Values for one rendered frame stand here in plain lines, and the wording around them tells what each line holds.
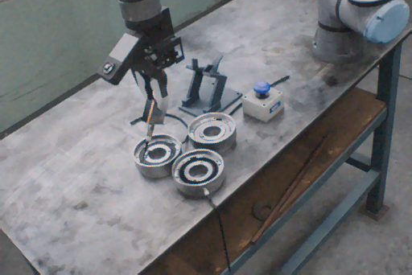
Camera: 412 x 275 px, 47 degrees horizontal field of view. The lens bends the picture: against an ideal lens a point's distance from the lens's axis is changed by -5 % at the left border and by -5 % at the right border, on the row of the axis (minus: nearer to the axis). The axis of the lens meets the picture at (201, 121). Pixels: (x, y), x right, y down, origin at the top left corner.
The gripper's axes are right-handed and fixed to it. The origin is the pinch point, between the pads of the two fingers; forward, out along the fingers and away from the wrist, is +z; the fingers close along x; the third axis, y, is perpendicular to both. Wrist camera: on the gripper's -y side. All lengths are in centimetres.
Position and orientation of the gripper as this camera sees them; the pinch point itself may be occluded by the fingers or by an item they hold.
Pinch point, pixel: (155, 106)
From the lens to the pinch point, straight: 101.7
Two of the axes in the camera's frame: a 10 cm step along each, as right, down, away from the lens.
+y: 6.8, -5.3, 5.0
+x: -7.1, -3.4, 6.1
